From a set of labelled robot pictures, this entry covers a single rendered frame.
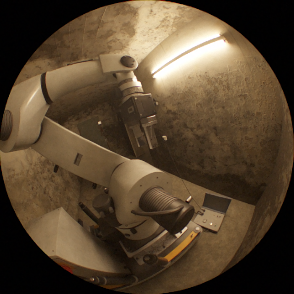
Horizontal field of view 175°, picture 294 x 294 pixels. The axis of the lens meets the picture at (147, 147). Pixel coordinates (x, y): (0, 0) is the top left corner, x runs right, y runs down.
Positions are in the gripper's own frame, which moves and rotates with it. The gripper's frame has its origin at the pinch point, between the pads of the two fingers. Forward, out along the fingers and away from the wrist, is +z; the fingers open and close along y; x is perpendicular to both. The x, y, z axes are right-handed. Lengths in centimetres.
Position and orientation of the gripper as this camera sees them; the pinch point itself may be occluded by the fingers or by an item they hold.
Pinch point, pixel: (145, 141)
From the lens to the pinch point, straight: 64.3
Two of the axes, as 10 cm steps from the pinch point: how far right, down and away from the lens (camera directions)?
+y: 5.6, 0.9, -8.3
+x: 7.8, -4.0, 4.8
